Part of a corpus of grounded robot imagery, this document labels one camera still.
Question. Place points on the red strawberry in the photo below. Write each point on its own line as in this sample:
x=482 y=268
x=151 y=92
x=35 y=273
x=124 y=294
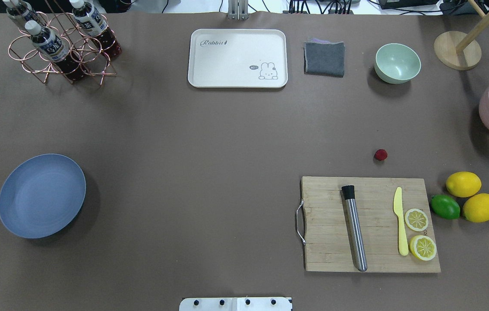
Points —
x=381 y=155

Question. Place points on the blue round plate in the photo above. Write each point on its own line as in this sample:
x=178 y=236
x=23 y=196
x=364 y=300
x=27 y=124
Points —
x=42 y=196

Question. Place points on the cream rabbit tray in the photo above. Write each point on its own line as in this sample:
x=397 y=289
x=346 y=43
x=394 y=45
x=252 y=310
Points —
x=238 y=58

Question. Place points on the steel muddler black tip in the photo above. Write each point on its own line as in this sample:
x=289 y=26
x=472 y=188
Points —
x=357 y=247

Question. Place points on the wooden cutting board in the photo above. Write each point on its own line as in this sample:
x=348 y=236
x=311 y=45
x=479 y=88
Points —
x=327 y=232

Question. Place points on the grey folded cloth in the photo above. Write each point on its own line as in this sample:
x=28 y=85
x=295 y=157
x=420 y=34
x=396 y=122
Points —
x=324 y=57

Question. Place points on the mint green bowl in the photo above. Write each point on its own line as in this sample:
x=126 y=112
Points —
x=396 y=63

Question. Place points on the yellow plastic knife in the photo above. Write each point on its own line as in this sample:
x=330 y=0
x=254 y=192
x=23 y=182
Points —
x=399 y=212

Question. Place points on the lemon half slice upper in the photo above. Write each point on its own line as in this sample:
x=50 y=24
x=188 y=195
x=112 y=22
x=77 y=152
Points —
x=416 y=220

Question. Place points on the lemon half slice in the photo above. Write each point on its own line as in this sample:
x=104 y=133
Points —
x=423 y=247
x=416 y=220

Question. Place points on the lemon half slice lower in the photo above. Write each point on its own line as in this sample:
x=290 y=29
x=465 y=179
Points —
x=423 y=247

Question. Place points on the tea bottle back right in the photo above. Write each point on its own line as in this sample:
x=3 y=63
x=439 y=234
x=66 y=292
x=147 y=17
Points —
x=93 y=24

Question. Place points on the tea bottle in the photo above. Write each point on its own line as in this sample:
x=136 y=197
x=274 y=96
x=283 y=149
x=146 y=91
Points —
x=50 y=45
x=20 y=12
x=93 y=24

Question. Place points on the green lime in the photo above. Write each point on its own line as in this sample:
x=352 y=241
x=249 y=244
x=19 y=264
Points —
x=445 y=206

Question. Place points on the yellow lemon far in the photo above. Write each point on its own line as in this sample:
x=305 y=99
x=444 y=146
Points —
x=463 y=184

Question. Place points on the yellow lemon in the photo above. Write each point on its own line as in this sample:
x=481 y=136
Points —
x=463 y=184
x=476 y=209

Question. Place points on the tea bottle front middle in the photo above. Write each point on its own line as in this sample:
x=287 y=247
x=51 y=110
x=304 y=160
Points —
x=50 y=45

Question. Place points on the wooden cup tree stand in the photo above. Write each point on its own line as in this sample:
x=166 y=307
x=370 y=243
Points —
x=459 y=50

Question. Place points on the yellow lemon near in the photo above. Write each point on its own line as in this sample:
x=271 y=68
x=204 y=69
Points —
x=476 y=209

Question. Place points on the tea bottle back left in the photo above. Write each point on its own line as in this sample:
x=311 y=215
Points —
x=20 y=12

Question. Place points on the aluminium frame post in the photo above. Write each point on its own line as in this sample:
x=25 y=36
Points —
x=238 y=9

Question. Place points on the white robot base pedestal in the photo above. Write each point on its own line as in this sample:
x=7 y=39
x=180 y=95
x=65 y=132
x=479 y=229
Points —
x=237 y=304

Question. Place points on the copper wire bottle rack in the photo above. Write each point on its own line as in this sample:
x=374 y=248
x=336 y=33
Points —
x=95 y=63

